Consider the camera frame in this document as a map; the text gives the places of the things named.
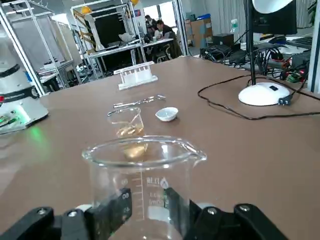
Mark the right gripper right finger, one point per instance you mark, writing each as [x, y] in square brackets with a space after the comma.
[212, 225]

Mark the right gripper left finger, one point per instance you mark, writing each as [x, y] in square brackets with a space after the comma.
[105, 215]

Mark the clear glass beaker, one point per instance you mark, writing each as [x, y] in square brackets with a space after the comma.
[112, 175]

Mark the glass beaker with yellow liquid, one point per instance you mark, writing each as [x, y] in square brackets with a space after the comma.
[125, 130]

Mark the metal crucible tongs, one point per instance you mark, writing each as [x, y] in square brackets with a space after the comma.
[140, 102]

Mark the white desk lamp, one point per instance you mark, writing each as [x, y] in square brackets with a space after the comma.
[262, 95]

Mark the white test tube rack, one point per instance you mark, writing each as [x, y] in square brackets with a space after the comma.
[136, 76]

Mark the seated person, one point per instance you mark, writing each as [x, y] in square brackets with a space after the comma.
[170, 37]
[150, 23]

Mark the brown cardboard box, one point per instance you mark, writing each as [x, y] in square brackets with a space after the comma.
[201, 32]

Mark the white bottle green label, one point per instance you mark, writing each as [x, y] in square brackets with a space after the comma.
[234, 26]

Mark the yellow hard hat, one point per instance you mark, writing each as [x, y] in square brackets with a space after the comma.
[135, 2]
[86, 10]

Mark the black computer monitor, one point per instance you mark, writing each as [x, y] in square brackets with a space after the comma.
[280, 22]

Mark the aluminium frame post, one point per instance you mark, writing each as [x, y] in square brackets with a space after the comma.
[315, 75]

